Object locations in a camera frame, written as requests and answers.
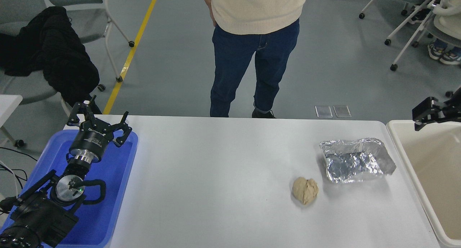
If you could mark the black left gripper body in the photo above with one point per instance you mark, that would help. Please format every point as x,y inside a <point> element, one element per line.
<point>92,140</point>

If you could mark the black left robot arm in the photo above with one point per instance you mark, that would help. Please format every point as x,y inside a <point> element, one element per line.
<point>39,215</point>

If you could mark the person's hand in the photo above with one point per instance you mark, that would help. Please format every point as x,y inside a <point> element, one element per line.
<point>209,3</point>

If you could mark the large pale bin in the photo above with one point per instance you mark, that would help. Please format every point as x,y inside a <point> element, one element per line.
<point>432,161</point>

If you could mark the blue plastic tray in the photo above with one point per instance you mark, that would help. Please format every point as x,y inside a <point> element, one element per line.
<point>108,190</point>

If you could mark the grey chair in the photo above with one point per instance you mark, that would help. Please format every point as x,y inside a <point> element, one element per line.
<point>28,89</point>
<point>90,24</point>

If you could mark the black jacket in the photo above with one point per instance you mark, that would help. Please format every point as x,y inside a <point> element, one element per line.
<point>61,53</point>

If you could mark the person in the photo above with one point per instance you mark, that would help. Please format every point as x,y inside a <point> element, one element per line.
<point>255,10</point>
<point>450,24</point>

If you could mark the small white side table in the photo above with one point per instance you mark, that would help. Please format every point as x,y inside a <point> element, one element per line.
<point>9,107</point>

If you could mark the clear floor plate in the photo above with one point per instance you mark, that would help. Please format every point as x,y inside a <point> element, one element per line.
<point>323,111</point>
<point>342,110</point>

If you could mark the crumpled silver foil tray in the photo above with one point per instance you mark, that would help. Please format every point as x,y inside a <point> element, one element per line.
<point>356,162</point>

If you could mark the crumpled tan paper ball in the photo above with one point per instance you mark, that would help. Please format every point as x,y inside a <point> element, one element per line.
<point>305,190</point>

